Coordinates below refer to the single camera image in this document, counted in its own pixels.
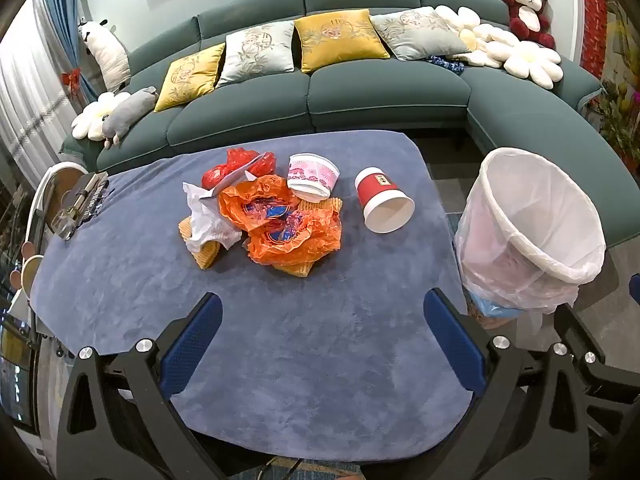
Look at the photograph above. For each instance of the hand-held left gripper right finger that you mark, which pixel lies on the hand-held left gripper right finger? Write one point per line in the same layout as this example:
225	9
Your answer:
455	345

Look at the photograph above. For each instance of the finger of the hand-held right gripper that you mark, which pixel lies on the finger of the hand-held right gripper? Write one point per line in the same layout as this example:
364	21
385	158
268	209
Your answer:
636	287
575	330

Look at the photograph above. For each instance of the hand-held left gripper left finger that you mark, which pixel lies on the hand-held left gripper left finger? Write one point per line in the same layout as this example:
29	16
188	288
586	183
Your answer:
195	340

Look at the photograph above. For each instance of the patterned trash bin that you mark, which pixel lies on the patterned trash bin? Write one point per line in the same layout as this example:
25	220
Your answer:
492	310

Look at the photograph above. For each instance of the orange foam fruit net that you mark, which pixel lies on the orange foam fruit net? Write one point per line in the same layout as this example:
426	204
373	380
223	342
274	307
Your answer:
331	205
207	257

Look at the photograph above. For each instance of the orange plastic bag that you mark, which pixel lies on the orange plastic bag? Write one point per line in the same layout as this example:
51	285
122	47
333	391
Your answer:
295	240

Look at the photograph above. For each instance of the red paper cup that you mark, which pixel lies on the red paper cup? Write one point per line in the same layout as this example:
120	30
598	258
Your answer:
375	190

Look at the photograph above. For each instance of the pink printed paper bowl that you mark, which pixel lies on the pink printed paper bowl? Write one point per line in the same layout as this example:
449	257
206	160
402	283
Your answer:
310	175

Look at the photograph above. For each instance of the blue plush table blanket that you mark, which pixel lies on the blue plush table blanket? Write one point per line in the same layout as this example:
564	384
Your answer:
300	320

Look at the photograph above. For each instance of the white crumpled wrapper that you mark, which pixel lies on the white crumpled wrapper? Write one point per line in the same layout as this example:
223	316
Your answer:
205	220

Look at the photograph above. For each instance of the potted plant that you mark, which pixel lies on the potted plant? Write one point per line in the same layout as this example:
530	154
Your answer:
620	125

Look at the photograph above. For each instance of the clear glass jar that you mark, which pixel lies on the clear glass jar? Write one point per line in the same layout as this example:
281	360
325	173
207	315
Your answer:
67	224

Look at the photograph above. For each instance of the beige round ornament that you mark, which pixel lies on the beige round ornament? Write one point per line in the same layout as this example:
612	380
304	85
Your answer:
32	270

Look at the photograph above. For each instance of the black device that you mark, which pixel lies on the black device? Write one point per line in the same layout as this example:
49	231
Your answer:
90	195

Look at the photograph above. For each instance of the dark screen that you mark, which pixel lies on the dark screen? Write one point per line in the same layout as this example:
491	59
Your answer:
17	375

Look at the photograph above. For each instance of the red plastic bag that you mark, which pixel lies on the red plastic bag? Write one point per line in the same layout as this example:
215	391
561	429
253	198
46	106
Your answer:
235	160

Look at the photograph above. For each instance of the grey plush toy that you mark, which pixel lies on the grey plush toy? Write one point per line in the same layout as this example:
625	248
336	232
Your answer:
130	110

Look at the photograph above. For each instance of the white flower cushion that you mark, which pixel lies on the white flower cushion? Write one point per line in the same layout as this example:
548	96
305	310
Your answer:
532	62
457	17
92	115
492	45

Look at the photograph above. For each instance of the teal corner sofa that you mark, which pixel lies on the teal corner sofa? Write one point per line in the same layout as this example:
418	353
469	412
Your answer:
390	95

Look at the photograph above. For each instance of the yellow embroidered pillow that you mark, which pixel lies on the yellow embroidered pillow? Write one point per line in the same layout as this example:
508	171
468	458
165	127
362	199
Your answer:
335	40
190	77

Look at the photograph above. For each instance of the blue patterned cloth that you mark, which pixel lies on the blue patterned cloth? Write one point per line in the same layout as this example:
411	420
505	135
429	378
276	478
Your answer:
447	64

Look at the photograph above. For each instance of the red monkey plush toy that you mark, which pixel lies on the red monkey plush toy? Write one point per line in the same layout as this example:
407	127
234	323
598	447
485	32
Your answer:
525	25

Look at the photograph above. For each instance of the red curtain bow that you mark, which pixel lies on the red curtain bow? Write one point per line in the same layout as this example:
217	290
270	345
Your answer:
74	80

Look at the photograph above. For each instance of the grey embroidered pillow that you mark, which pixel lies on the grey embroidered pillow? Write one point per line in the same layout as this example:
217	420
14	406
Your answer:
255	52
415	32

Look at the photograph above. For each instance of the white sheer curtain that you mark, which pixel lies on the white sheer curtain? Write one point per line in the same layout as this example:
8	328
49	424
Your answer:
30	85

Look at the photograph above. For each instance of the blue curtain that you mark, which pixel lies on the blue curtain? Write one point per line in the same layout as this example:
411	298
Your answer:
60	10

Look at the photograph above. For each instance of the red wall decoration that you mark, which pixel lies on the red wall decoration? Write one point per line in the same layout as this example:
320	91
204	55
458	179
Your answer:
594	20

